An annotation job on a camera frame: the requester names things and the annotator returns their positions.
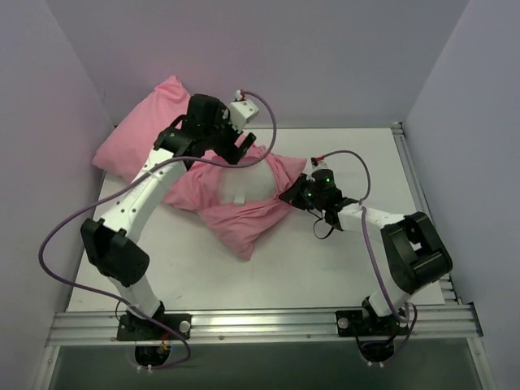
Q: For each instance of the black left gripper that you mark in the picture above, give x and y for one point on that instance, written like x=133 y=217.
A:
x=231 y=143

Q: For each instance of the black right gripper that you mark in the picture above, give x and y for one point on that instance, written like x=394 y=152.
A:
x=303 y=195

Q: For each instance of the white pillow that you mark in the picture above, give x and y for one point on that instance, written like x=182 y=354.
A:
x=248 y=184

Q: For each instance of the pink floral pillowcase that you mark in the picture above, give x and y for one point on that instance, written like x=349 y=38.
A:
x=125 y=150

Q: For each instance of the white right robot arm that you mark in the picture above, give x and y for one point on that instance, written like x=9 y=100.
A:
x=405 y=250

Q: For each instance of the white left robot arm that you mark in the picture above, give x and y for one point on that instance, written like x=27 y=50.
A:
x=111 y=242

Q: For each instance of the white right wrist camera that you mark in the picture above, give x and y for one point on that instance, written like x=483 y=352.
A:
x=318 y=163

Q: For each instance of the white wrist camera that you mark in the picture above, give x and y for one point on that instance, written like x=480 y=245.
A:
x=318 y=163
x=241 y=111

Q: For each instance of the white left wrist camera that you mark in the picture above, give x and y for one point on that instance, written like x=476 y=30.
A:
x=241 y=111

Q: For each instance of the aluminium back rail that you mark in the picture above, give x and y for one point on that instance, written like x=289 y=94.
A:
x=394 y=126

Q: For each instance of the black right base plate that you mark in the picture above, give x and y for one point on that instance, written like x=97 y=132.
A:
x=374 y=336

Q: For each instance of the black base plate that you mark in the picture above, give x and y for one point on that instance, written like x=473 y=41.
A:
x=374 y=336
x=162 y=330

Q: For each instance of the aluminium front rail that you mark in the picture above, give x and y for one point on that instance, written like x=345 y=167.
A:
x=261 y=326

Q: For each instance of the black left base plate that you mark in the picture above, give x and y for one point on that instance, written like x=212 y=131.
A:
x=162 y=330

